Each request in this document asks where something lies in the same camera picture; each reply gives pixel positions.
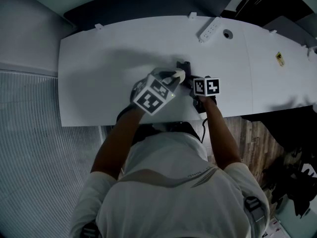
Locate small black object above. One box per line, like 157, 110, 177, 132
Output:
183, 69, 195, 88

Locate black office chair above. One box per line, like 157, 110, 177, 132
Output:
262, 146, 317, 218

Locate dark desk divider panel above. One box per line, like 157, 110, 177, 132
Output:
63, 0, 234, 31

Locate grey harness strap buckle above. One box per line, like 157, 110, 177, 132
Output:
244, 196, 267, 229

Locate person's right forearm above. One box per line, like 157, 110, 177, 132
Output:
201, 95, 242, 171

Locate white power strip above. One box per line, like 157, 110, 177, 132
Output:
197, 18, 222, 44

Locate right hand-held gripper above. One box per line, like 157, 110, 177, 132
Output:
176, 61, 221, 114

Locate person's left forearm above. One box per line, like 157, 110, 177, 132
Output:
91, 106, 147, 181

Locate black cable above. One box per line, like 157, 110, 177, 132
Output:
201, 117, 211, 144

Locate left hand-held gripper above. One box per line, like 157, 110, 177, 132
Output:
130, 66, 181, 116

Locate person's white shirt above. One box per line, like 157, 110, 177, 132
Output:
70, 132, 271, 238

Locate yellow black sticker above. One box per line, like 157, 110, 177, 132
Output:
275, 51, 286, 67

